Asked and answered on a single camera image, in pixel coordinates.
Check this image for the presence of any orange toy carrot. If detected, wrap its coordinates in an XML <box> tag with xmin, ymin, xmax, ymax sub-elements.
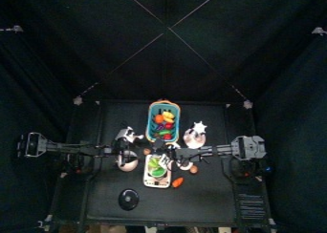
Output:
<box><xmin>170</xmin><ymin>177</ymin><xmax>185</xmax><ymax>189</ymax></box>

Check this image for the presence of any beige bowl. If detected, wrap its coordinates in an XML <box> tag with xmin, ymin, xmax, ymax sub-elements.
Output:
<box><xmin>116</xmin><ymin>149</ymin><xmax>141</xmax><ymax>173</ymax></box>

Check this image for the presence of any green toy cup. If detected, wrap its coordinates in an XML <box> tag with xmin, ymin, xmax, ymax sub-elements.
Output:
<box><xmin>150</xmin><ymin>166</ymin><xmax>169</xmax><ymax>180</ymax></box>

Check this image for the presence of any white toy mushroom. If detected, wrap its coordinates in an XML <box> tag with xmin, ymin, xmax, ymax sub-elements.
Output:
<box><xmin>177</xmin><ymin>160</ymin><xmax>195</xmax><ymax>172</ymax></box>

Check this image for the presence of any black and white cow toy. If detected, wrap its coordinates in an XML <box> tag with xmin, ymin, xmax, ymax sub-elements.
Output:
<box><xmin>114</xmin><ymin>125</ymin><xmax>146</xmax><ymax>144</ymax></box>

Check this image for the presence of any pink white bowl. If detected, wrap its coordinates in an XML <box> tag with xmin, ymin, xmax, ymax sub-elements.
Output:
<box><xmin>183</xmin><ymin>128</ymin><xmax>208</xmax><ymax>150</ymax></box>

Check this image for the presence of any teal basket with orange rim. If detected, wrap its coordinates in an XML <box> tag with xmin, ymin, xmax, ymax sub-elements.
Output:
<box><xmin>145</xmin><ymin>99</ymin><xmax>183</xmax><ymax>144</ymax></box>

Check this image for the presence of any yellow toy banana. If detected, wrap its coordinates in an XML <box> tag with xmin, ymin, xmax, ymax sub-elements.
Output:
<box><xmin>161</xmin><ymin>111</ymin><xmax>177</xmax><ymax>124</ymax></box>

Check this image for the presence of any white spiky star toy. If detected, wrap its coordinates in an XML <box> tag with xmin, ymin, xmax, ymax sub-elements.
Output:
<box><xmin>191</xmin><ymin>120</ymin><xmax>209</xmax><ymax>136</ymax></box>

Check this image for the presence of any black round lid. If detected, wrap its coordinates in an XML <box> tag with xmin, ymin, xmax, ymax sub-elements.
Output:
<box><xmin>118</xmin><ymin>188</ymin><xmax>141</xmax><ymax>212</ymax></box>

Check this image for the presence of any white printed label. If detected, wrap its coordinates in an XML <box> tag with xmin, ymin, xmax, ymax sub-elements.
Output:
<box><xmin>236</xmin><ymin>193</ymin><xmax>267</xmax><ymax>222</ymax></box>

